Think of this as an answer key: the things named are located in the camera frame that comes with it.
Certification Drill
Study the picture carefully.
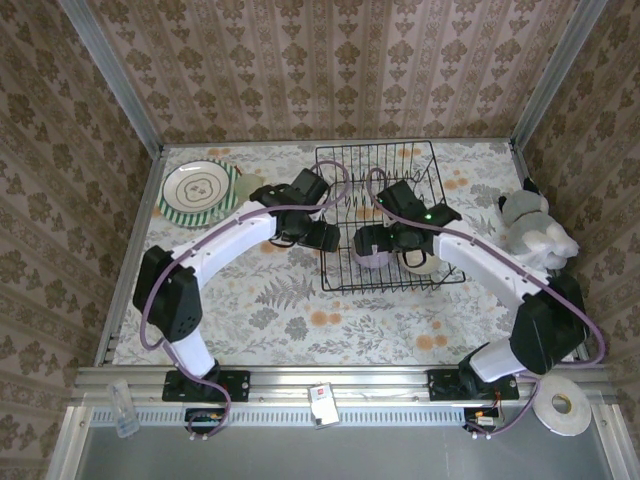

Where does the cream ceramic bowl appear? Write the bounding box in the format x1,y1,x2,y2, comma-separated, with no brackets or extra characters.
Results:
399,247,441,275

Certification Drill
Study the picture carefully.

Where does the lilac bowl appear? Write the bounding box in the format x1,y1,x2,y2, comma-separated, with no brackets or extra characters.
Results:
352,239,396,270

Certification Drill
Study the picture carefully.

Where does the white plate with flower outline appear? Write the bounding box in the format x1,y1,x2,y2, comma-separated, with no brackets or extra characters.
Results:
162,159,234,211

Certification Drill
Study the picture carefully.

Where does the green striped plate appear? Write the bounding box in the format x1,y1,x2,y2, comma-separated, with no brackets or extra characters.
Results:
158,160,241,229

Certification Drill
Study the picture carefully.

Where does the floral patterned tablecloth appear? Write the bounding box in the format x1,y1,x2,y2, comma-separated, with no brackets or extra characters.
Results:
112,142,576,366

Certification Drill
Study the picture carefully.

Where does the grey white plush toy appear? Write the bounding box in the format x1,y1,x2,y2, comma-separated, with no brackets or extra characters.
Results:
496,177,581,276

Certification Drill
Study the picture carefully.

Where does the small white tag device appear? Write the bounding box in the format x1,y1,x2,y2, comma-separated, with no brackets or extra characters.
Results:
307,383,339,430

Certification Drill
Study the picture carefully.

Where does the small black power connector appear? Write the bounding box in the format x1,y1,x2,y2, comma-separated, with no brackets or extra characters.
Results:
185,407,232,435
463,407,507,435

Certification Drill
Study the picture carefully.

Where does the grey metal shelf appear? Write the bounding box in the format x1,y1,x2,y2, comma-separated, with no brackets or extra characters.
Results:
47,405,640,480

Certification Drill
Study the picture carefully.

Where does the white tape roll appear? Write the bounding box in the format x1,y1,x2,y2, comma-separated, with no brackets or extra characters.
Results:
530,375,592,434

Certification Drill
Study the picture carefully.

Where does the clear plastic bottle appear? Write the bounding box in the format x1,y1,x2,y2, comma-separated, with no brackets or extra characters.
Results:
108,378,140,440

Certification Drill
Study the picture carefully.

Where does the black wire dish rack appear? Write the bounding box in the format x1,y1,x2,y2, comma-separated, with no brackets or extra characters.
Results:
314,139,466,295

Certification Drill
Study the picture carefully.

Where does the aluminium frame rail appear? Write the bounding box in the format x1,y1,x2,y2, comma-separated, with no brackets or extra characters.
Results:
69,363,621,407

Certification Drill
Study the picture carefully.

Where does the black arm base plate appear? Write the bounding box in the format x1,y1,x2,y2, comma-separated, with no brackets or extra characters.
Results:
427,369,519,402
162,369,251,404

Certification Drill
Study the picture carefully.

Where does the grey slotted cable duct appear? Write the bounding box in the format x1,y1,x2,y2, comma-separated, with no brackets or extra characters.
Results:
89,405,616,427

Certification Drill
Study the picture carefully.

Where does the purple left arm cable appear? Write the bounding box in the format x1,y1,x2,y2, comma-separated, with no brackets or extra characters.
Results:
139,160,351,441

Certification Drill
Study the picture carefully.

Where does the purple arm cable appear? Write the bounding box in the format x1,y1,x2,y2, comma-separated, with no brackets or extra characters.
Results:
367,167,606,441
139,160,351,441

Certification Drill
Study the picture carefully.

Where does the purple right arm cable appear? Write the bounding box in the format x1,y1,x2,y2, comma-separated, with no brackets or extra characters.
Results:
367,167,606,441

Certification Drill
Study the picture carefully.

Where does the aluminium frame post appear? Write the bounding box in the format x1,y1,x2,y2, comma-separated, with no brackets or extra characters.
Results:
509,0,604,149
57,0,166,156

